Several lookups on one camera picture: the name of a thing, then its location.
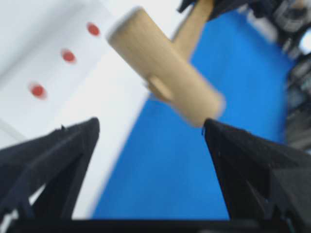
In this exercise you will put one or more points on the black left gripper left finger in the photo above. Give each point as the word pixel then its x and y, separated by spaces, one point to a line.
pixel 42 177

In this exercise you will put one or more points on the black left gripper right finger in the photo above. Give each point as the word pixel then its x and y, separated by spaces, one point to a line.
pixel 258 176

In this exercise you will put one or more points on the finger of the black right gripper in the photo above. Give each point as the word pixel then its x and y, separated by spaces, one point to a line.
pixel 185 4
pixel 222 6

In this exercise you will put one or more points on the wooden mallet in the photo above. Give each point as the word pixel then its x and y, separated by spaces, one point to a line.
pixel 164 63

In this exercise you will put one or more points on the white foam board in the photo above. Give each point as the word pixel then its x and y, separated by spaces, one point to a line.
pixel 57 69

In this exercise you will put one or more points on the blue table cloth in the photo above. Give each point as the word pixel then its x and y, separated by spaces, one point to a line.
pixel 165 170

